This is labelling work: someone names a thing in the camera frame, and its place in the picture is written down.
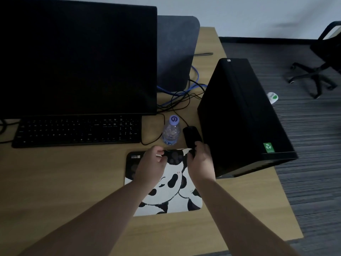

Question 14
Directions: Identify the person's left hand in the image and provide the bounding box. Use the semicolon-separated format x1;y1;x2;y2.
132;145;168;188

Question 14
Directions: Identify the person's right hand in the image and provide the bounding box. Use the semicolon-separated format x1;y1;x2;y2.
186;141;216;185

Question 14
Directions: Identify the black computer mouse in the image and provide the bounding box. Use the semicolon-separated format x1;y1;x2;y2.
182;126;204;158

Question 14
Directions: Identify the person's left forearm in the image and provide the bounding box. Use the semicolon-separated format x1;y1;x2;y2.
18;178;150;256

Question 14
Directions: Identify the person's right forearm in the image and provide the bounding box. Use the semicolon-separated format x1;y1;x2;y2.
195;177;299;256

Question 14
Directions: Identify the clear plastic water bottle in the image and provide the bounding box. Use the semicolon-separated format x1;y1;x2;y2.
162;115;181;146

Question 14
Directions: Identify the panda print mouse pad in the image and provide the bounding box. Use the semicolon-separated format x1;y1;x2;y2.
124;148;203;217

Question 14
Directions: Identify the black computer tower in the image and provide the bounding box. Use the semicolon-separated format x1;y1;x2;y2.
197;58;298;179

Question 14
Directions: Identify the black keyboard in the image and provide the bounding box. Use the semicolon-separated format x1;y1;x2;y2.
12;114;143;149

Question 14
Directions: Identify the gray felt divider panel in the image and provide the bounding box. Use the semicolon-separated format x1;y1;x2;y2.
157;15;201;93

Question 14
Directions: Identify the black computer monitor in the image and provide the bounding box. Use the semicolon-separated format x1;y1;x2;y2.
0;0;158;119

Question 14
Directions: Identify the black office chair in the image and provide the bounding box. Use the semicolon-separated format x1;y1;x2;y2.
283;21;341;99

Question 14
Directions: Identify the black keyboard cable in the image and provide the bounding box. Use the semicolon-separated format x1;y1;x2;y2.
141;113;166;146

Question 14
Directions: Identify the black cable bundle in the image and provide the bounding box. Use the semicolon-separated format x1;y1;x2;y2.
157;79;206;114

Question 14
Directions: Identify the blue network cable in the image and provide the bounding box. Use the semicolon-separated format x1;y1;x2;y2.
157;65;208;107

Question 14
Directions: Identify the black cable loop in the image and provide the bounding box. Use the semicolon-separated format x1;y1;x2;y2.
0;119;13;145

